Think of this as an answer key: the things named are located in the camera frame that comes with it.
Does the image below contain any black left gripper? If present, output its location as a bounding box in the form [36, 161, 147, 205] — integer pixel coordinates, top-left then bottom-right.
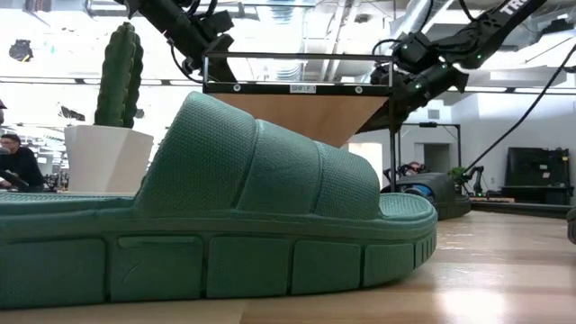
[204, 34, 239, 84]

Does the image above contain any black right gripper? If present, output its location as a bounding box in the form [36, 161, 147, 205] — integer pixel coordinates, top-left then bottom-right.
[358, 87, 427, 134]

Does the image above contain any green rubber slide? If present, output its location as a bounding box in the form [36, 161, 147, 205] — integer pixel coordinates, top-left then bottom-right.
[0, 91, 438, 311]

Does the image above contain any person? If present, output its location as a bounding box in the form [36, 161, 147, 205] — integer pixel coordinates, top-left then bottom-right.
[0, 132, 46, 194]
[402, 160, 427, 176]

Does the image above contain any small green plant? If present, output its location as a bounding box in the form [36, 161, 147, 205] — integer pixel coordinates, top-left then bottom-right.
[448, 166, 469, 185]

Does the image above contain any green cactus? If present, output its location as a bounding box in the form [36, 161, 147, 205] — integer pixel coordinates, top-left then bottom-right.
[93, 21, 145, 130]

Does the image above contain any black cabinet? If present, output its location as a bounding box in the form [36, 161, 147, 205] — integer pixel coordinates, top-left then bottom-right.
[501, 146, 575, 206]

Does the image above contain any black ceiling-hung device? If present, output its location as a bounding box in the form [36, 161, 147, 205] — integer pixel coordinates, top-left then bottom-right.
[8, 39, 35, 63]

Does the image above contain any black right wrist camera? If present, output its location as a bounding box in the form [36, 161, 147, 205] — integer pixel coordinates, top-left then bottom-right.
[371, 62, 397, 86]

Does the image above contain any black metal stand frame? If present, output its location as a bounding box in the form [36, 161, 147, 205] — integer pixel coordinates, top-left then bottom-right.
[398, 121, 463, 181]

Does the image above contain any wooden shelf black metal frame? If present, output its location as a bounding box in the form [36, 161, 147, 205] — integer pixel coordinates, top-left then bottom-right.
[202, 51, 401, 194]

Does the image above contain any silver ceiling duct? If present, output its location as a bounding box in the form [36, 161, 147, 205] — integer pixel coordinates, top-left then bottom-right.
[265, 0, 303, 28]
[391, 0, 433, 40]

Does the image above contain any long black cable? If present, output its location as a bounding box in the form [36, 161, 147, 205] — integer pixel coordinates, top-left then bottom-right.
[462, 43, 576, 176]

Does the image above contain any black aluminium table frame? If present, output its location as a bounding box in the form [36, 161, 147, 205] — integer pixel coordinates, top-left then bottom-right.
[470, 200, 576, 221]

